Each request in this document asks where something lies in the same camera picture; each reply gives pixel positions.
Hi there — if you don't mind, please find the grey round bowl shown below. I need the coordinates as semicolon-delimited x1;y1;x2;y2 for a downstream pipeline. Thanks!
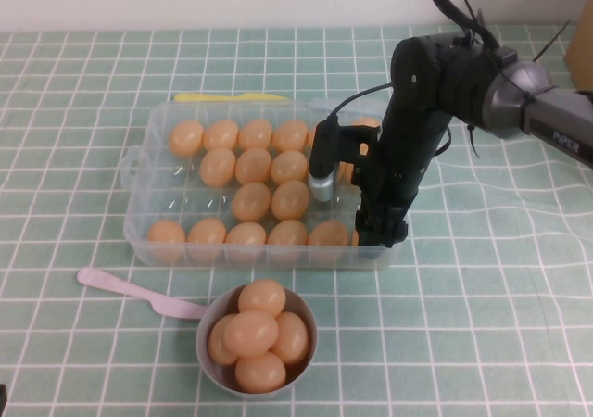
196;286;320;395

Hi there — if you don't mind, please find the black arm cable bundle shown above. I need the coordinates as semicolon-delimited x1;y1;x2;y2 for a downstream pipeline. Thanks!
429;0;504;55

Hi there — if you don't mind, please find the yellow plastic knife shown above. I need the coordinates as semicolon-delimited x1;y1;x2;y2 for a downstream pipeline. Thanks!
172;91;289;104

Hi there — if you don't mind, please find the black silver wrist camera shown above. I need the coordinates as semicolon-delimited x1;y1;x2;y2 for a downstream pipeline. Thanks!
308;115;344;204

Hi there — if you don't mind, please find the pink plastic knife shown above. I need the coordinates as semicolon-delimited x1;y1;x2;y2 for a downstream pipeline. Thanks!
76;267;208;320

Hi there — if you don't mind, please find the brown cardboard box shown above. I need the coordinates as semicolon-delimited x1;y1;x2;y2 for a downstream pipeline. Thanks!
563;2;593;92

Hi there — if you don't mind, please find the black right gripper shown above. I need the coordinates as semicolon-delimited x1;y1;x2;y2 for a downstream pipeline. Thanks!
354;105;451;250

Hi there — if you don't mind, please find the green checkered tablecloth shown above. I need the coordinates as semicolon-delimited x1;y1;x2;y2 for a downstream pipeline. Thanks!
0;26;593;417

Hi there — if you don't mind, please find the clear plastic egg box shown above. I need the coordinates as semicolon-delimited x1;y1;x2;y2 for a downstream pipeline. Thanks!
120;99;405;269

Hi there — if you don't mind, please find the black camera cable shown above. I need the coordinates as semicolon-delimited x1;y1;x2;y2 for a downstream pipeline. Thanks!
323;82;395;124

